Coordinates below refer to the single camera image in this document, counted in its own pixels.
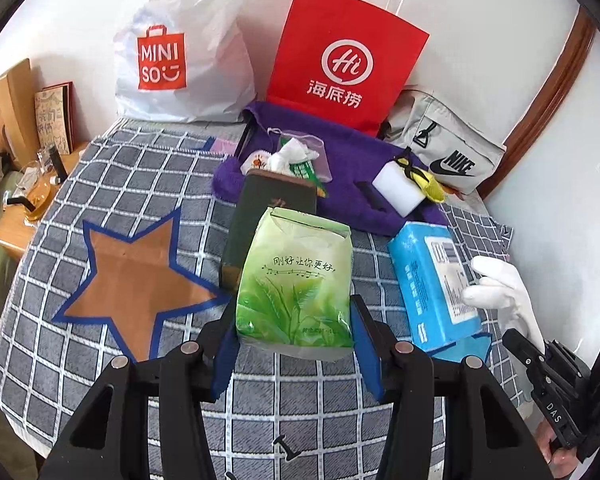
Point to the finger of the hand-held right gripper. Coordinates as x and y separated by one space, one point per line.
525 350

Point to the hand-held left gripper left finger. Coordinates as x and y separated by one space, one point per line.
225 365

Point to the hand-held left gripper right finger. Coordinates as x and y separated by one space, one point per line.
366 350

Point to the white glove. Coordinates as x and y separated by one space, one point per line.
510 290

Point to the green tissue pack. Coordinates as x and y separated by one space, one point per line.
290 285

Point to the white sponge block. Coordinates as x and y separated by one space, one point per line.
395 185

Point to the yellow mesh pouch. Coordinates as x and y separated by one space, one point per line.
430 187

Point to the green snack packet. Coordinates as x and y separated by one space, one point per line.
305 171

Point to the white tissue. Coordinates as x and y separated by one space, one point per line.
290 152

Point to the person's right hand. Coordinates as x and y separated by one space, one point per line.
560 465

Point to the blue tissue pack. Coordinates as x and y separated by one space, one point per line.
420 280

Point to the small black clip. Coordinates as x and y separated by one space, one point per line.
286 447

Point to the brown star mat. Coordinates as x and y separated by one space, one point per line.
130 280

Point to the dark green box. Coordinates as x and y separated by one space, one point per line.
275 190

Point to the purple cloth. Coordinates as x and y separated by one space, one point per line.
350 160

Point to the small transparent pouch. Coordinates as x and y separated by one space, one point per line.
324 162

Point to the pink mat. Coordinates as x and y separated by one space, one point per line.
225 144

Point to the grey waist bag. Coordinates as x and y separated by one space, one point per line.
460 135

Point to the grey checked tablecloth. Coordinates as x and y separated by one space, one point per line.
105 170

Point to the amber glass dish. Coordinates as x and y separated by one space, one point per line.
39 202

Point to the wooden bedside table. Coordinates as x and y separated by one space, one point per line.
15 232

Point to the small black bottle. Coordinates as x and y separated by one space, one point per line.
56 162

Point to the printed picture book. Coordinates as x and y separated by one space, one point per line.
55 120

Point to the red paper bag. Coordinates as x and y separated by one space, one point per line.
300 35

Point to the white plastic shopping bag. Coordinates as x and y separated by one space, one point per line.
205 35

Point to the dark curved wooden frame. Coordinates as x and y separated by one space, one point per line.
555 85

